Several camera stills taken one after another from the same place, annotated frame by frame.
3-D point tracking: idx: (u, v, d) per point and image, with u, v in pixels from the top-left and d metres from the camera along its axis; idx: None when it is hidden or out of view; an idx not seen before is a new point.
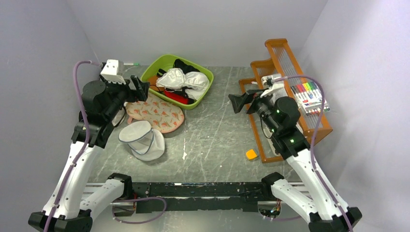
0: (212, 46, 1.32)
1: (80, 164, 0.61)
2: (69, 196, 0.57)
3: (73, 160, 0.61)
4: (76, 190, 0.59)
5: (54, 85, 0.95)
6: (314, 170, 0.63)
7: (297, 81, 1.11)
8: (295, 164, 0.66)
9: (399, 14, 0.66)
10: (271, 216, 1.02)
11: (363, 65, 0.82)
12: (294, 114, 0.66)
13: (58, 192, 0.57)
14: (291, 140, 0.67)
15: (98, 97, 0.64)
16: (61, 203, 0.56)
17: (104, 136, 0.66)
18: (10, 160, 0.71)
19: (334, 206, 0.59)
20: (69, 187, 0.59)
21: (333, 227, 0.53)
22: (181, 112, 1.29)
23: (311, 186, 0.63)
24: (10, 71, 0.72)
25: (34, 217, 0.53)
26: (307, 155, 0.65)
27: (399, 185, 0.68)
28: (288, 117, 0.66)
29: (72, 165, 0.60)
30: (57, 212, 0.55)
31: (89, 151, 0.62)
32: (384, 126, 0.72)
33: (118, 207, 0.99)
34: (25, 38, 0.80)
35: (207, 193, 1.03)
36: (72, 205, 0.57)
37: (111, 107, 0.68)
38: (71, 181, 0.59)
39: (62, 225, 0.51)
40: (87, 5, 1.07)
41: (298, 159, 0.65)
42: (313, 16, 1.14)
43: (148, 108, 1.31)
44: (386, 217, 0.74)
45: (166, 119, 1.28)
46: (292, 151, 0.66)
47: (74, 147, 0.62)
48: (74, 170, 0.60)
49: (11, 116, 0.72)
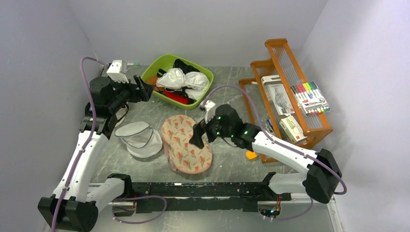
0: (212, 47, 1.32)
1: (89, 150, 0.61)
2: (78, 179, 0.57)
3: (81, 146, 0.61)
4: (85, 173, 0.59)
5: (54, 85, 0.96)
6: (273, 141, 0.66)
7: (296, 81, 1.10)
8: (257, 148, 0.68)
9: (399, 15, 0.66)
10: (271, 216, 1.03)
11: (363, 65, 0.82)
12: (231, 111, 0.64)
13: (68, 176, 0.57)
14: (245, 133, 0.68)
15: (105, 90, 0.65)
16: (71, 186, 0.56)
17: (110, 127, 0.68)
18: (9, 160, 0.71)
19: (305, 158, 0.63)
20: (78, 171, 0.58)
21: (317, 179, 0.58)
22: (209, 159, 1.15)
23: (279, 155, 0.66)
24: (11, 71, 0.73)
25: (44, 202, 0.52)
26: (260, 134, 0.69)
27: (399, 185, 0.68)
28: (228, 115, 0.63)
29: (81, 150, 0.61)
30: (67, 195, 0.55)
31: (96, 137, 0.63)
32: (385, 125, 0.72)
33: (118, 207, 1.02)
34: (25, 38, 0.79)
35: (207, 193, 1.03)
36: (81, 188, 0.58)
37: (116, 102, 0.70)
38: (81, 164, 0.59)
39: (74, 207, 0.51)
40: (87, 5, 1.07)
41: (257, 143, 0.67)
42: (313, 16, 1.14)
43: (181, 136, 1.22)
44: (388, 217, 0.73)
45: (190, 159, 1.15)
46: (248, 139, 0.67)
47: (82, 136, 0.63)
48: (83, 155, 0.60)
49: (12, 115, 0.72)
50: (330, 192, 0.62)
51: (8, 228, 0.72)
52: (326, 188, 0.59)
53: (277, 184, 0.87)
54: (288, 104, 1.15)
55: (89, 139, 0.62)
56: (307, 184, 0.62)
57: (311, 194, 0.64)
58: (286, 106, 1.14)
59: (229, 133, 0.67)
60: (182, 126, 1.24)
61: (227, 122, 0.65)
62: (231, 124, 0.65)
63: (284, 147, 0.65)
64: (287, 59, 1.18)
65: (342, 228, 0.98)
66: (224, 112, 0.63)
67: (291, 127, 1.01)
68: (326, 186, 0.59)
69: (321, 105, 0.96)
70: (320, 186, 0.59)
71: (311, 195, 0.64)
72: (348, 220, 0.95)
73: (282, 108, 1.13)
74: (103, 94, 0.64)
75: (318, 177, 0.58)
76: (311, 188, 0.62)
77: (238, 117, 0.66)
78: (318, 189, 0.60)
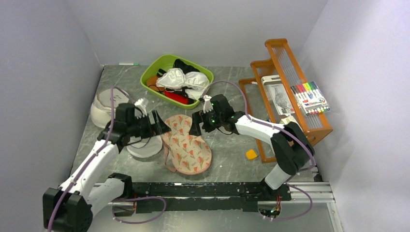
0: (212, 47, 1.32)
1: (102, 155, 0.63)
2: (86, 177, 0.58)
3: (96, 150, 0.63)
4: (94, 174, 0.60)
5: (54, 85, 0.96)
6: (250, 119, 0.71)
7: (296, 81, 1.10)
8: (240, 128, 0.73)
9: (400, 15, 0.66)
10: (271, 216, 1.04)
11: (363, 65, 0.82)
12: (222, 98, 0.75)
13: (78, 173, 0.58)
14: (232, 117, 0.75)
15: (129, 110, 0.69)
16: (79, 182, 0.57)
17: (123, 142, 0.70)
18: (9, 160, 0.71)
19: (273, 129, 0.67)
20: (87, 170, 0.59)
21: (279, 143, 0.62)
22: (207, 160, 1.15)
23: (256, 132, 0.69)
24: (11, 71, 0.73)
25: (51, 192, 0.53)
26: (243, 116, 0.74)
27: (399, 185, 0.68)
28: (218, 101, 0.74)
29: (95, 153, 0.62)
30: (72, 189, 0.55)
31: (111, 145, 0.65)
32: (385, 126, 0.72)
33: (118, 207, 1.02)
34: (25, 38, 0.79)
35: (207, 193, 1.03)
36: (87, 187, 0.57)
37: (132, 128, 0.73)
38: (92, 165, 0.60)
39: (76, 199, 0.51)
40: (87, 5, 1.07)
41: (239, 123, 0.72)
42: (313, 16, 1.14)
43: (180, 137, 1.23)
44: (388, 217, 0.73)
45: (189, 159, 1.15)
46: (233, 123, 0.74)
47: (98, 143, 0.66)
48: (95, 158, 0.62)
49: (12, 116, 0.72)
50: (298, 162, 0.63)
51: (9, 228, 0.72)
52: (290, 155, 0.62)
53: (273, 179, 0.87)
54: (288, 104, 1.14)
55: (105, 144, 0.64)
56: (276, 155, 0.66)
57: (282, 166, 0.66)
58: (286, 106, 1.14)
59: (219, 118, 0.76)
60: (180, 127, 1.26)
61: (218, 108, 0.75)
62: (221, 109, 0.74)
63: (260, 123, 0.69)
64: (287, 59, 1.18)
65: (342, 228, 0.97)
66: (215, 99, 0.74)
67: None
68: (289, 152, 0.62)
69: (321, 105, 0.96)
70: (284, 152, 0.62)
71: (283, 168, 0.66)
72: (348, 220, 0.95)
73: (282, 108, 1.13)
74: (126, 112, 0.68)
75: (280, 142, 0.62)
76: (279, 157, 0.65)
77: (229, 106, 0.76)
78: (284, 157, 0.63)
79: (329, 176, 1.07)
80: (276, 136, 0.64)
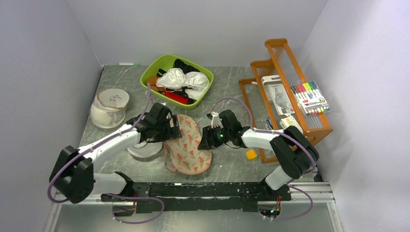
0: (212, 47, 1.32)
1: (124, 137, 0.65)
2: (103, 150, 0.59)
3: (121, 131, 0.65)
4: (110, 150, 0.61)
5: (54, 85, 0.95)
6: (253, 130, 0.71)
7: (296, 81, 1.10)
8: (247, 140, 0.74)
9: (400, 15, 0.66)
10: (271, 216, 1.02)
11: (363, 65, 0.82)
12: (230, 114, 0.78)
13: (98, 142, 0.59)
14: (239, 132, 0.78)
15: (163, 111, 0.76)
16: (95, 151, 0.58)
17: (145, 136, 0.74)
18: (9, 160, 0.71)
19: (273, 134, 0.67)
20: (107, 144, 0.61)
21: (276, 145, 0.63)
22: (207, 160, 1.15)
23: (261, 141, 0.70)
24: (11, 72, 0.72)
25: (68, 150, 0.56)
26: (248, 129, 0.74)
27: (399, 185, 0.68)
28: (226, 118, 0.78)
29: (119, 133, 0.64)
30: (88, 154, 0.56)
31: (135, 132, 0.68)
32: (385, 126, 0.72)
33: (118, 207, 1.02)
34: (25, 38, 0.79)
35: (207, 193, 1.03)
36: (99, 159, 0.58)
37: (157, 126, 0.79)
38: (111, 141, 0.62)
39: (85, 165, 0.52)
40: (87, 5, 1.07)
41: (244, 136, 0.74)
42: (313, 16, 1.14)
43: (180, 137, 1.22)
44: (388, 217, 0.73)
45: (189, 160, 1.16)
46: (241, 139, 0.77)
47: (124, 126, 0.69)
48: (117, 137, 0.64)
49: (12, 116, 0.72)
50: (300, 163, 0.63)
51: (9, 228, 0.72)
52: (290, 156, 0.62)
53: (273, 179, 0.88)
54: (288, 104, 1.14)
55: (129, 129, 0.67)
56: (278, 159, 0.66)
57: (285, 169, 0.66)
58: (286, 106, 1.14)
59: (228, 134, 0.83)
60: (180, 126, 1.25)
61: (226, 122, 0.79)
62: (229, 124, 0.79)
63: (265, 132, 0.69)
64: (287, 59, 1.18)
65: (342, 228, 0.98)
66: (224, 114, 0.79)
67: None
68: (289, 153, 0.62)
69: (321, 105, 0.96)
70: (283, 154, 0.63)
71: (286, 172, 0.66)
72: (347, 220, 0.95)
73: (282, 108, 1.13)
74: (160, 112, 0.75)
75: (278, 144, 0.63)
76: (281, 160, 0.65)
77: (237, 121, 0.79)
78: (285, 160, 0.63)
79: (329, 176, 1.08)
80: (274, 139, 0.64)
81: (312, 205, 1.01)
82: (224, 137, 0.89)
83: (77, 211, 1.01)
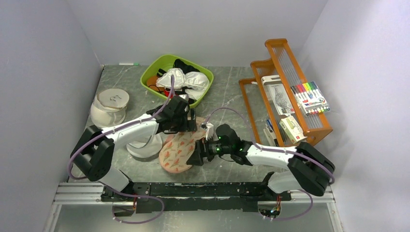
0: (212, 47, 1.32)
1: (143, 125, 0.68)
2: (124, 133, 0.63)
3: (141, 119, 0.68)
4: (129, 135, 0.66)
5: (54, 85, 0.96)
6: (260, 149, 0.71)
7: (296, 81, 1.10)
8: (253, 160, 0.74)
9: (400, 14, 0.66)
10: (271, 216, 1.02)
11: (363, 65, 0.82)
12: (231, 131, 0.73)
13: (120, 126, 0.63)
14: (241, 150, 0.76)
15: (182, 104, 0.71)
16: (115, 133, 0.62)
17: (162, 128, 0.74)
18: (10, 160, 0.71)
19: (286, 153, 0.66)
20: (127, 129, 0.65)
21: (294, 167, 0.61)
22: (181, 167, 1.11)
23: (270, 160, 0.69)
24: (11, 71, 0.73)
25: (92, 128, 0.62)
26: (251, 146, 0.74)
27: (399, 185, 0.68)
28: (227, 136, 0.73)
29: (139, 120, 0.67)
30: (110, 135, 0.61)
31: (153, 122, 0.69)
32: (384, 125, 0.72)
33: (118, 207, 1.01)
34: (25, 38, 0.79)
35: (207, 194, 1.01)
36: (118, 141, 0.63)
37: (175, 119, 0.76)
38: (132, 127, 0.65)
39: (107, 144, 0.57)
40: (87, 5, 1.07)
41: (249, 155, 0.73)
42: (313, 16, 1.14)
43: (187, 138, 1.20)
44: (388, 217, 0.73)
45: (172, 156, 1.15)
46: (245, 158, 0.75)
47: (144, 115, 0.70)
48: (137, 123, 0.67)
49: (12, 116, 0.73)
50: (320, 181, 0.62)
51: (10, 227, 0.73)
52: (312, 177, 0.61)
53: (274, 180, 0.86)
54: (288, 104, 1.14)
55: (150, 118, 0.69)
56: (298, 180, 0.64)
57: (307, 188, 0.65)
58: (286, 106, 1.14)
59: (229, 150, 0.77)
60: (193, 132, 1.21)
61: (226, 139, 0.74)
62: (230, 142, 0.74)
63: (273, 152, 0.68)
64: (287, 59, 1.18)
65: (342, 228, 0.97)
66: (223, 133, 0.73)
67: (291, 127, 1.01)
68: (311, 174, 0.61)
69: (321, 105, 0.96)
70: (304, 176, 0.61)
71: (308, 190, 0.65)
72: (347, 220, 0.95)
73: (282, 108, 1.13)
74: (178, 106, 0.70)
75: (299, 167, 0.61)
76: (302, 181, 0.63)
77: (236, 137, 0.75)
78: (307, 181, 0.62)
79: None
80: (292, 162, 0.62)
81: (311, 207, 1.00)
82: (220, 150, 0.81)
83: (77, 211, 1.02)
